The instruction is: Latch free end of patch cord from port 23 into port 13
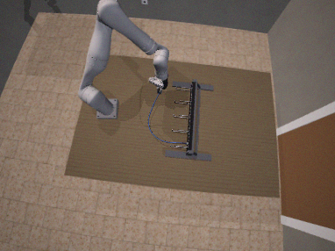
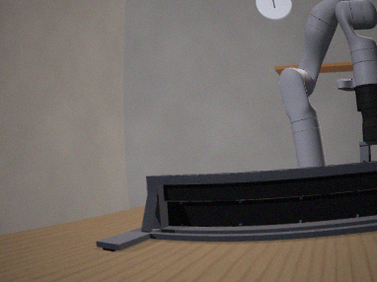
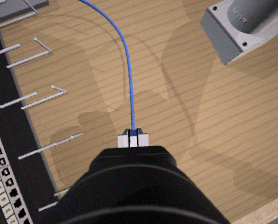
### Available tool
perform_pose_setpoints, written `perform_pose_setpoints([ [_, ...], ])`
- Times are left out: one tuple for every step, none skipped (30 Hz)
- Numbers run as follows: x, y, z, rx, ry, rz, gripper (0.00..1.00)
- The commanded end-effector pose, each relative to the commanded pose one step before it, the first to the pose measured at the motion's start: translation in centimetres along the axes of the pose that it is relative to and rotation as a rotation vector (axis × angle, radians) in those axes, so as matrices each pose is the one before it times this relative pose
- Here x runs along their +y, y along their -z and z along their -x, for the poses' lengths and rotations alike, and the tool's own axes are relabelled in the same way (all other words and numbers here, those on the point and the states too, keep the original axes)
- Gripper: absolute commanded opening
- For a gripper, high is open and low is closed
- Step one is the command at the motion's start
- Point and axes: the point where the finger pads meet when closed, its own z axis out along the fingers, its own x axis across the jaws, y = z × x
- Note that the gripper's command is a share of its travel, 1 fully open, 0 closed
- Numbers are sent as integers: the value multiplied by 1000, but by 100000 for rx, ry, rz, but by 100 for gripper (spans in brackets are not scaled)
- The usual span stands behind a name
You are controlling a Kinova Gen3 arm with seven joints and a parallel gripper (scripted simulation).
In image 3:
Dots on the white cable plug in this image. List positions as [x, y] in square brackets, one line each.
[133, 138]

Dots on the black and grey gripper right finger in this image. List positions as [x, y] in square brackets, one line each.
[142, 138]

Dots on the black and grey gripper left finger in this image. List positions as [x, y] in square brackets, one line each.
[123, 140]

